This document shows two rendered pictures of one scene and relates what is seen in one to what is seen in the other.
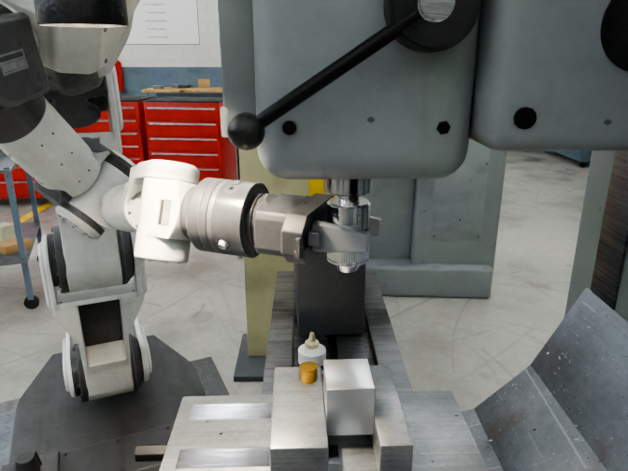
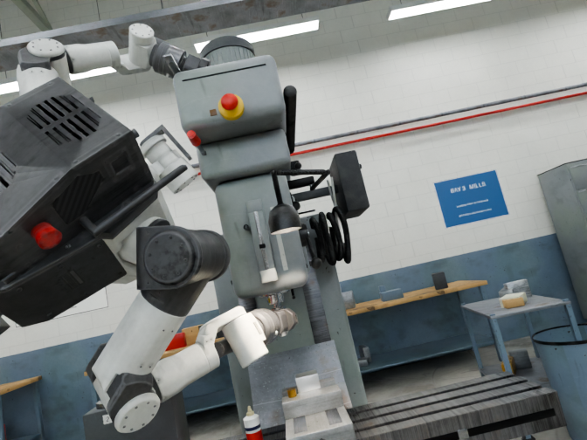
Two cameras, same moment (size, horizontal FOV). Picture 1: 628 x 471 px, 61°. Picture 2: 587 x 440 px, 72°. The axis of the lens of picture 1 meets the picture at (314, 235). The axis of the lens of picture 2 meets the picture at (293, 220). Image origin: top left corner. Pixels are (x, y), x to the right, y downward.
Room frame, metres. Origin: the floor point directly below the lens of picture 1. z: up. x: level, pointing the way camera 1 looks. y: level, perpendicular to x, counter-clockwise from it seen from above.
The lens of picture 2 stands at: (0.49, 1.10, 1.33)
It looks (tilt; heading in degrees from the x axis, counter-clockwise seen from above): 9 degrees up; 268
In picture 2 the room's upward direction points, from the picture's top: 13 degrees counter-clockwise
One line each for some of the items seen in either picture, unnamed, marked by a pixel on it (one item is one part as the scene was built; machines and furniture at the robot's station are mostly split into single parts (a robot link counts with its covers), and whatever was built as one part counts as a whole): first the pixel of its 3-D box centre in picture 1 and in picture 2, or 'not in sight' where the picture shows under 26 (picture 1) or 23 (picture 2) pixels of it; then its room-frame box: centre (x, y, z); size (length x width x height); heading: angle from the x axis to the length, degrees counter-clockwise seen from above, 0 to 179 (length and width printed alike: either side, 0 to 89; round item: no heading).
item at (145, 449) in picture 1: (154, 452); not in sight; (0.51, 0.19, 0.98); 0.04 x 0.02 x 0.02; 92
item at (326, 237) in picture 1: (338, 240); not in sight; (0.53, -0.03, 1.23); 0.06 x 0.02 x 0.03; 70
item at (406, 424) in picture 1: (321, 441); (314, 412); (0.52, -0.01, 0.99); 0.35 x 0.15 x 0.11; 92
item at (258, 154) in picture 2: not in sight; (249, 170); (0.56, -0.08, 1.68); 0.34 x 0.24 x 0.10; 91
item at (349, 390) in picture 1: (347, 395); (308, 385); (0.52, -0.04, 1.05); 0.06 x 0.05 x 0.06; 2
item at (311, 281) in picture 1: (325, 262); (139, 432); (0.98, -0.02, 1.03); 0.22 x 0.12 x 0.20; 4
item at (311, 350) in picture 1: (311, 365); (252, 428); (0.68, 0.00, 0.99); 0.04 x 0.04 x 0.11
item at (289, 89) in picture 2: not in sight; (288, 126); (0.41, -0.07, 1.79); 0.45 x 0.04 x 0.04; 91
